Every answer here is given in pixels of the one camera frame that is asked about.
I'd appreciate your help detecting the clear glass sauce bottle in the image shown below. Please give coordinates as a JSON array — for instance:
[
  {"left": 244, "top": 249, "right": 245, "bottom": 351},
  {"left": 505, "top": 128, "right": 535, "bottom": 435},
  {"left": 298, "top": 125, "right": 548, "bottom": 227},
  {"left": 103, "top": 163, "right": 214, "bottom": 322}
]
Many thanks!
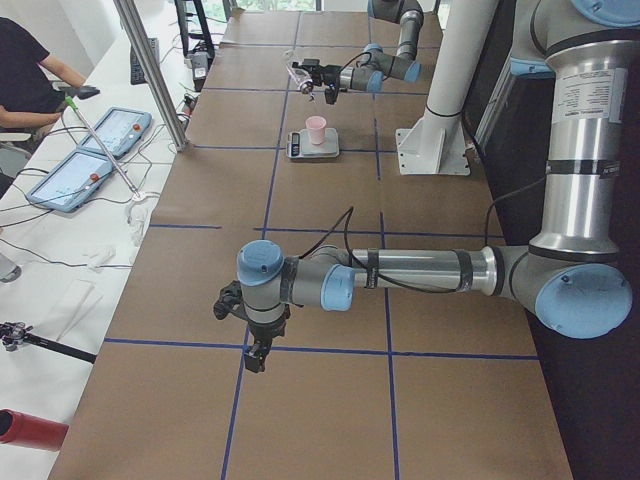
[{"left": 282, "top": 49, "right": 315, "bottom": 101}]

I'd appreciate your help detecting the far blue teach pendant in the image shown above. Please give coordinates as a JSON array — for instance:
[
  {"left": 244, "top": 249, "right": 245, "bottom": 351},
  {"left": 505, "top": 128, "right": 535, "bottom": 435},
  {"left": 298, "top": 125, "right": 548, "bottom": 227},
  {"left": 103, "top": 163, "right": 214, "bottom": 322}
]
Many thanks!
[{"left": 94, "top": 107, "right": 152, "bottom": 160}]

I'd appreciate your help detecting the black tripod leg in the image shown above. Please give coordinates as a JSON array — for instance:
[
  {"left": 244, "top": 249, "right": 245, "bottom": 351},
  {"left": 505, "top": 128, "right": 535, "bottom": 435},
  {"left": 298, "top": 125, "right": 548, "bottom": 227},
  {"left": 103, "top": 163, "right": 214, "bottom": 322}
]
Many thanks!
[{"left": 1, "top": 322, "right": 97, "bottom": 364}]

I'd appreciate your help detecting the person in black shirt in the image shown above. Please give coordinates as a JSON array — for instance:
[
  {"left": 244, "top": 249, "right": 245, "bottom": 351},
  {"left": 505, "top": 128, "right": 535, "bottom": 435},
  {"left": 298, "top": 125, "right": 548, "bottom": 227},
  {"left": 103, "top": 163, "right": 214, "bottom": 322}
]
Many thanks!
[{"left": 1, "top": 17, "right": 86, "bottom": 138}]

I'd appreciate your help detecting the grey power adapter box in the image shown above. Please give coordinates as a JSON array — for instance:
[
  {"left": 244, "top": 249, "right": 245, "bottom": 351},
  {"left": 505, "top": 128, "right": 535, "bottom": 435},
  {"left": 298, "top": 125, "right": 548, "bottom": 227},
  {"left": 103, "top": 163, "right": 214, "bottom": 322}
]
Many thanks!
[{"left": 189, "top": 51, "right": 209, "bottom": 82}]

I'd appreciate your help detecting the metal rod with green tip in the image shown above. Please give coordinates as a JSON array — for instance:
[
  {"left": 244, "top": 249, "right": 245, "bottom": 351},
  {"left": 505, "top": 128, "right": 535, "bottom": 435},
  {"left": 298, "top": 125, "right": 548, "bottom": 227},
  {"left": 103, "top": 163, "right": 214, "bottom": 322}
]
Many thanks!
[{"left": 65, "top": 95, "right": 145, "bottom": 202}]

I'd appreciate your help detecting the blue teach pendant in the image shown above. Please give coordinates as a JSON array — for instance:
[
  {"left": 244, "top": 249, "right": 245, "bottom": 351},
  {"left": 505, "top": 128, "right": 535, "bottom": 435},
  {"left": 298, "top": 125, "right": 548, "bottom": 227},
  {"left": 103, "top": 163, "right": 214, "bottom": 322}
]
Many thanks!
[
  {"left": 94, "top": 107, "right": 152, "bottom": 160},
  {"left": 26, "top": 150, "right": 113, "bottom": 213}
]

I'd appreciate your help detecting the white pillar with base plate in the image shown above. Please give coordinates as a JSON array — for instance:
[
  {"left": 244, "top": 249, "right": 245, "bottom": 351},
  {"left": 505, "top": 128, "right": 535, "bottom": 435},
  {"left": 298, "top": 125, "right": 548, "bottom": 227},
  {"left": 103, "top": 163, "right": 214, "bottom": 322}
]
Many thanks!
[{"left": 396, "top": 0, "right": 498, "bottom": 176}]

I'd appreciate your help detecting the black keyboard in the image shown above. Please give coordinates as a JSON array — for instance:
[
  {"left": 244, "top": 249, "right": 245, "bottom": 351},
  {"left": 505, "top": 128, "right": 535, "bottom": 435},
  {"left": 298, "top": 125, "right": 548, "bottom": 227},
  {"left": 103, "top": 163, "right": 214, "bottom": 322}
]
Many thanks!
[{"left": 129, "top": 37, "right": 160, "bottom": 85}]

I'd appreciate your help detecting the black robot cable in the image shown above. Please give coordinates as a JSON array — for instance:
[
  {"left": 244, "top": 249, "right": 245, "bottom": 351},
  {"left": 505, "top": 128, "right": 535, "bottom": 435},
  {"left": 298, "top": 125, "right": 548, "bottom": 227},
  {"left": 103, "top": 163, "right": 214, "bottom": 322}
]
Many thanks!
[{"left": 299, "top": 205, "right": 466, "bottom": 294}]

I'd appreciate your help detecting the near blue teach pendant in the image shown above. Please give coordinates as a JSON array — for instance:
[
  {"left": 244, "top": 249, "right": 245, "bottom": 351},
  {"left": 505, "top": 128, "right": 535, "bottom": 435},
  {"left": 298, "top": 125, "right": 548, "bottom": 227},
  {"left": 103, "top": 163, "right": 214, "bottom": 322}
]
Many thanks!
[{"left": 26, "top": 150, "right": 113, "bottom": 213}]

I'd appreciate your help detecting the pink paper cup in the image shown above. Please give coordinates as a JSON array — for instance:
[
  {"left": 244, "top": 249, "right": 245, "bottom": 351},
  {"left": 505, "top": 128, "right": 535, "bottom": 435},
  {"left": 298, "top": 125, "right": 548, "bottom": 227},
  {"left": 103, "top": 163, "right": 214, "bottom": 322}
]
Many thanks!
[{"left": 305, "top": 115, "right": 327, "bottom": 145}]

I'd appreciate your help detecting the grey digital kitchen scale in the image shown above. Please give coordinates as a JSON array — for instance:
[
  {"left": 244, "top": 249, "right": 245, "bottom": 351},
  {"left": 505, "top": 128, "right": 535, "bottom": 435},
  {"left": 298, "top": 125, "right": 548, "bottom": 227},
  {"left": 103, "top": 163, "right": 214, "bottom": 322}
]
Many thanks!
[{"left": 286, "top": 128, "right": 340, "bottom": 161}]

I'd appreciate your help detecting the red cylinder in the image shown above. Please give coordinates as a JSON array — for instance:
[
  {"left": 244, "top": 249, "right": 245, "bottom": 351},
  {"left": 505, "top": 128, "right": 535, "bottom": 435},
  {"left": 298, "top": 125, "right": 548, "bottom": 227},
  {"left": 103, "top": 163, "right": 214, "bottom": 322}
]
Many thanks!
[{"left": 1, "top": 409, "right": 69, "bottom": 451}]

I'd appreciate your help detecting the aluminium frame post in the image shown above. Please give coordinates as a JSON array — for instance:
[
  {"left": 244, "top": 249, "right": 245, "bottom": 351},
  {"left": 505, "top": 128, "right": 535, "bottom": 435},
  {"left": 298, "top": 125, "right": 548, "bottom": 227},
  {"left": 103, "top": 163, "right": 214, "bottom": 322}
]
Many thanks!
[{"left": 114, "top": 0, "right": 188, "bottom": 152}]

